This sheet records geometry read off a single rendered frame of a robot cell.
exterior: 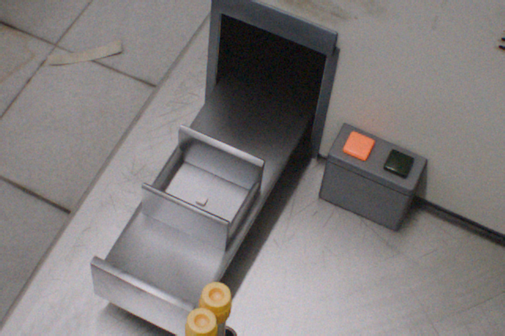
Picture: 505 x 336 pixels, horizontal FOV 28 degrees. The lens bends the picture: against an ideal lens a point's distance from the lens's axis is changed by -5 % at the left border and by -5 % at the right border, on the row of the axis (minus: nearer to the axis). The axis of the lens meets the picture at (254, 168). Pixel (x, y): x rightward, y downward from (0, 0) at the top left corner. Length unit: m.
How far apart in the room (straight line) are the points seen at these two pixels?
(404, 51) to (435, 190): 0.12
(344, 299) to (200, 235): 0.10
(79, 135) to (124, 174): 1.11
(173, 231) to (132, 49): 1.31
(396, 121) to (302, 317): 0.14
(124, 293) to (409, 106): 0.21
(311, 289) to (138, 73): 1.26
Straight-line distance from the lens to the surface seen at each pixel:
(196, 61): 0.76
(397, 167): 0.65
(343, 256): 0.67
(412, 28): 0.59
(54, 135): 1.81
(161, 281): 0.61
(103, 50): 1.91
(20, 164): 1.78
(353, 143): 0.66
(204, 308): 0.52
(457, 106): 0.62
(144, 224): 0.63
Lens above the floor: 1.45
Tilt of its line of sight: 56 degrees down
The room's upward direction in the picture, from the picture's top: 8 degrees clockwise
